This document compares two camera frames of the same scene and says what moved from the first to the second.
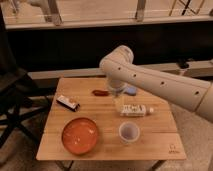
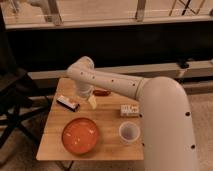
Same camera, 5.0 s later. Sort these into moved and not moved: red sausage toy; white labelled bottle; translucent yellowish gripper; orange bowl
Moved: translucent yellowish gripper
Not moved: white labelled bottle; red sausage toy; orange bowl
